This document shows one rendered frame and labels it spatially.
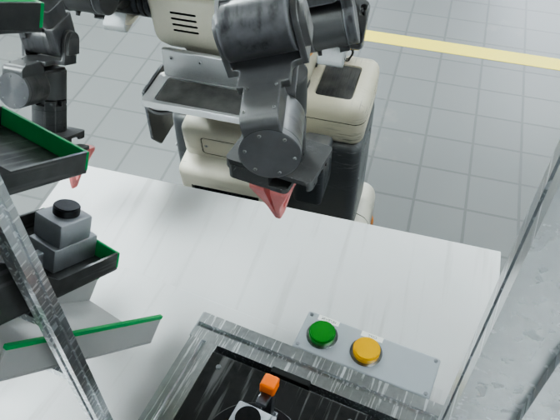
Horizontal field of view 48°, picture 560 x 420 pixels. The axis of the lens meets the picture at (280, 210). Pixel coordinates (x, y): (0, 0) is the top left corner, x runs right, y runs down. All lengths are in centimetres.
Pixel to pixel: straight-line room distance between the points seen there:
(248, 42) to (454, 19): 309
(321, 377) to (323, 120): 84
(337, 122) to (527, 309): 146
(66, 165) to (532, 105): 267
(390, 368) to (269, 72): 52
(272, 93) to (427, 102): 245
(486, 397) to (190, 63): 111
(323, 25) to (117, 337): 56
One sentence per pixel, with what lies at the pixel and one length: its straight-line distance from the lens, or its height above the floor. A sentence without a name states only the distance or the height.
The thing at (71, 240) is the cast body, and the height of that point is 124.
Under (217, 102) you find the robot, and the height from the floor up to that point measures 104.
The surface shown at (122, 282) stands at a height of 86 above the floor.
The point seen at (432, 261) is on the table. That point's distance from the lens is 121.
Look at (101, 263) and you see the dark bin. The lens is 75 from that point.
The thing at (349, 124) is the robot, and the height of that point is 76.
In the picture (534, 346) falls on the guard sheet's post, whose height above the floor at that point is 165.
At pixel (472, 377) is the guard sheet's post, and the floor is 162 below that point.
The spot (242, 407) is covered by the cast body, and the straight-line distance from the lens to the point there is 76.
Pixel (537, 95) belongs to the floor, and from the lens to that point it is 319.
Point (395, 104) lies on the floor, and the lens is 295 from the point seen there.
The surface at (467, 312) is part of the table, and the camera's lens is 115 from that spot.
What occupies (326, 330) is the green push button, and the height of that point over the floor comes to 97.
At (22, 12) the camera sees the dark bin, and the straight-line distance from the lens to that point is 55.
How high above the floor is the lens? 179
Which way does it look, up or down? 48 degrees down
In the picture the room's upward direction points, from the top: straight up
